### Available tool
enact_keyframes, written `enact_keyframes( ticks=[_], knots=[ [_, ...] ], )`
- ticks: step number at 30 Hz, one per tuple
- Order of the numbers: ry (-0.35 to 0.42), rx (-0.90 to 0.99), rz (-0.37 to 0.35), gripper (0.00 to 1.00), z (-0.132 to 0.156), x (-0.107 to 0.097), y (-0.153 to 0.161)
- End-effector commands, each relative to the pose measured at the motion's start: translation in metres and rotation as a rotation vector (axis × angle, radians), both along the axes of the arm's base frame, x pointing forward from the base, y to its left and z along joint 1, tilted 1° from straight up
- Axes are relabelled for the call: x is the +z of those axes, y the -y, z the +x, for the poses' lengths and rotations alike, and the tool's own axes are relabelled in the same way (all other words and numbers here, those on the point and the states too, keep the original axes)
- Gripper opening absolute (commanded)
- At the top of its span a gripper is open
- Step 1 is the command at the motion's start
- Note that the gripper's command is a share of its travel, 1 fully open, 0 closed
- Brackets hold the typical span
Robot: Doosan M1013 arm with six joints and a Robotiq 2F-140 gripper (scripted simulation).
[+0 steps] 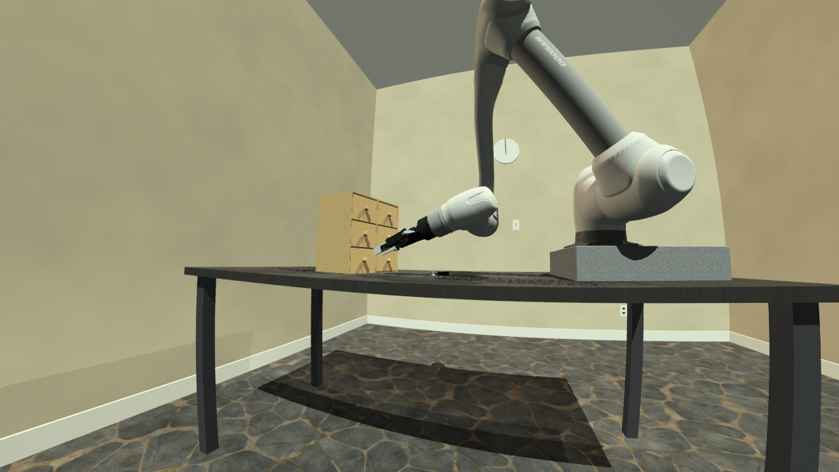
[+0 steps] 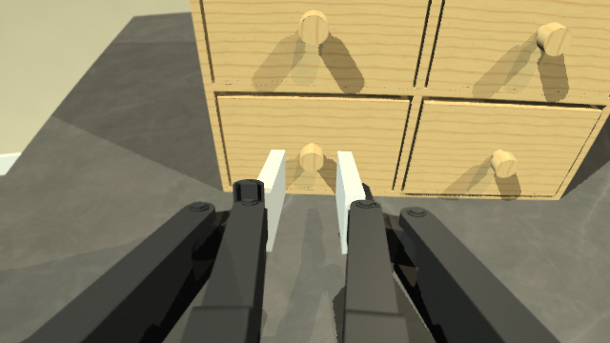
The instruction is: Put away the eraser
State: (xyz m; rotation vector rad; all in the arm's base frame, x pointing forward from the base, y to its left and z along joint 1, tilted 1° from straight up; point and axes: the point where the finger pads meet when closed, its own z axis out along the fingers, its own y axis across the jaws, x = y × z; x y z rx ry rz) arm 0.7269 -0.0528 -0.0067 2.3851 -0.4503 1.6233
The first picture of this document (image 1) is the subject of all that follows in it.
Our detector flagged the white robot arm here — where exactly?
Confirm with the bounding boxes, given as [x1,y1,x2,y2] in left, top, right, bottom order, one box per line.
[427,0,696,248]

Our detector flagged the tan wooden chest of drawers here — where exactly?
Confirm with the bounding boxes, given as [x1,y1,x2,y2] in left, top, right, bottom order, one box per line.
[316,190,399,274]

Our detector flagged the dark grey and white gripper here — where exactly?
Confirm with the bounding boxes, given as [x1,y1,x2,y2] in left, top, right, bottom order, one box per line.
[374,216,436,255]

